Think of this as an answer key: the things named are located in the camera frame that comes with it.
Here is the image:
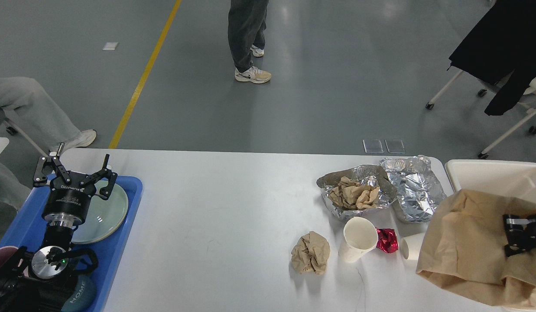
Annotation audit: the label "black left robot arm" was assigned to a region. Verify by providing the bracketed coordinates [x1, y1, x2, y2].
[0, 143, 117, 312]

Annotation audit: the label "standing person in jeans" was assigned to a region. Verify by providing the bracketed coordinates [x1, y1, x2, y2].
[227, 0, 271, 84]

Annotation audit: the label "grey chair with legs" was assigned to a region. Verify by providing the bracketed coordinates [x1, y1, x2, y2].
[0, 109, 48, 159]

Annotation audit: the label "black jacket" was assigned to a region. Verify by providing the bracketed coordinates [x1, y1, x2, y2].
[449, 0, 536, 116]

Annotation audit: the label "crumpled brown paper ball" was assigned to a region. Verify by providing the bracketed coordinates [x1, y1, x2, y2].
[290, 231, 331, 275]

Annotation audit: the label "pink plate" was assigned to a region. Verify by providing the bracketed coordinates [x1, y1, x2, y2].
[71, 216, 126, 245]

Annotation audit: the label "seated person grey trousers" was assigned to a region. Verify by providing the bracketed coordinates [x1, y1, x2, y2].
[0, 77, 96, 210]

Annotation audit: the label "red foil wrapper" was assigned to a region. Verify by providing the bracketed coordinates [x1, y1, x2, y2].
[376, 228, 399, 254]

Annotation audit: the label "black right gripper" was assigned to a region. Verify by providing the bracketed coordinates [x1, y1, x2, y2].
[502, 214, 536, 257]

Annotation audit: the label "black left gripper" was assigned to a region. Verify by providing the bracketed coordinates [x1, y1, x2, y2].
[33, 143, 118, 226]

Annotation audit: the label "brown paper bag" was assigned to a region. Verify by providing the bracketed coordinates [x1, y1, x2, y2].
[416, 190, 536, 309]

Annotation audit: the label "mint green plate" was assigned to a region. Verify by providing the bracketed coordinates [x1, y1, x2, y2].
[86, 183, 129, 220]

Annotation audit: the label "dark teal mug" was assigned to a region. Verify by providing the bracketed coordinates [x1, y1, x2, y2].
[61, 275, 96, 312]

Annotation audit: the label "beige plastic bin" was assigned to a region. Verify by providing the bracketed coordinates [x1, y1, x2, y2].
[445, 159, 536, 203]

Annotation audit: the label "blue plastic tray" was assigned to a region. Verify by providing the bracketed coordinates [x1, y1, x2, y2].
[0, 176, 142, 312]

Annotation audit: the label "crumpled aluminium foil sheet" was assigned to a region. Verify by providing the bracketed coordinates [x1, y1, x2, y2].
[379, 155, 447, 224]

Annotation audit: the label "crumpled brown paper in foil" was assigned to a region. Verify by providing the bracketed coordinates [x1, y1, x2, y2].
[328, 176, 380, 211]

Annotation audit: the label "white paper cup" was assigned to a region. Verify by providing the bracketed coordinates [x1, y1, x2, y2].
[338, 217, 378, 263]

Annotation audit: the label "aluminium foil with paper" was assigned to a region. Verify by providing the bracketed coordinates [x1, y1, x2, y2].
[316, 165, 398, 221]

